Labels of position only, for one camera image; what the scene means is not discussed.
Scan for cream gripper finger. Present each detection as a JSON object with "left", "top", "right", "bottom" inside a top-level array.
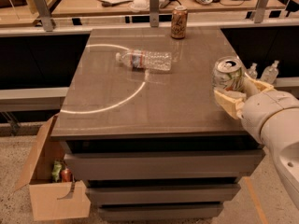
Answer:
[
  {"left": 214, "top": 89, "right": 247, "bottom": 119},
  {"left": 243, "top": 77, "right": 275, "bottom": 97}
]

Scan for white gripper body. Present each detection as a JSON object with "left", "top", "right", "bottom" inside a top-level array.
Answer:
[{"left": 241, "top": 90, "right": 299, "bottom": 144}]

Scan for silver green 7up can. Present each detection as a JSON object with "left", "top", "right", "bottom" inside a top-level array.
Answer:
[{"left": 212, "top": 56, "right": 244, "bottom": 91}]

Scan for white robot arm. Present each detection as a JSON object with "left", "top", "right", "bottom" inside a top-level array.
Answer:
[{"left": 214, "top": 77, "right": 299, "bottom": 208}]

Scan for orange soda can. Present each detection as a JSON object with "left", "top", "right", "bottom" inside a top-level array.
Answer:
[{"left": 171, "top": 6, "right": 188, "bottom": 39}]

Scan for red can in box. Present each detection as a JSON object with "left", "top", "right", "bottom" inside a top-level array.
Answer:
[{"left": 61, "top": 168, "right": 72, "bottom": 182}]

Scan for right sanitizer bottle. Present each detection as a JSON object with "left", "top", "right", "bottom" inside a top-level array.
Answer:
[{"left": 261, "top": 61, "right": 279, "bottom": 84}]

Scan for sanitizer bottle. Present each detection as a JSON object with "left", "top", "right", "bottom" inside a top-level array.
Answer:
[
  {"left": 248, "top": 63, "right": 258, "bottom": 79},
  {"left": 261, "top": 61, "right": 279, "bottom": 84}
]

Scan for left sanitizer bottle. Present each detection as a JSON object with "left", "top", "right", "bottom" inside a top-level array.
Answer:
[{"left": 248, "top": 63, "right": 258, "bottom": 79}]

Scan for grey drawer cabinet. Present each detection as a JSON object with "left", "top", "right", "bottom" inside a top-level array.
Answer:
[{"left": 51, "top": 27, "right": 264, "bottom": 221}]

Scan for clear plastic water bottle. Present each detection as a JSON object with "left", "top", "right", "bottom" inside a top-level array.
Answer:
[{"left": 115, "top": 49, "right": 172, "bottom": 72}]

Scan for white face mask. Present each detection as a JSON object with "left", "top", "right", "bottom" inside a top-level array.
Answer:
[{"left": 129, "top": 0, "right": 149, "bottom": 12}]

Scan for green snack bag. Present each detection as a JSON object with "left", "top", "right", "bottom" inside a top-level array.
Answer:
[{"left": 51, "top": 160, "right": 63, "bottom": 183}]

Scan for open cardboard box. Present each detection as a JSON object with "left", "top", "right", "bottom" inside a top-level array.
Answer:
[{"left": 15, "top": 116, "right": 91, "bottom": 221}]

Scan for right metal bracket post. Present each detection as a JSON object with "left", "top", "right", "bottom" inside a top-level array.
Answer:
[{"left": 252, "top": 0, "right": 269, "bottom": 23}]

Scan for metal bracket post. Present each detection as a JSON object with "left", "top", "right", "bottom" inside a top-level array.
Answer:
[
  {"left": 149, "top": 0, "right": 159, "bottom": 27},
  {"left": 33, "top": 0, "right": 54, "bottom": 32},
  {"left": 252, "top": 0, "right": 269, "bottom": 23}
]

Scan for middle metal bracket post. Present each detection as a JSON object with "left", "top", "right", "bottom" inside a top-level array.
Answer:
[{"left": 149, "top": 0, "right": 159, "bottom": 27}]

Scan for left metal bracket post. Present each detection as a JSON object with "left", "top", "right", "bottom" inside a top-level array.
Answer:
[{"left": 33, "top": 0, "right": 54, "bottom": 32}]

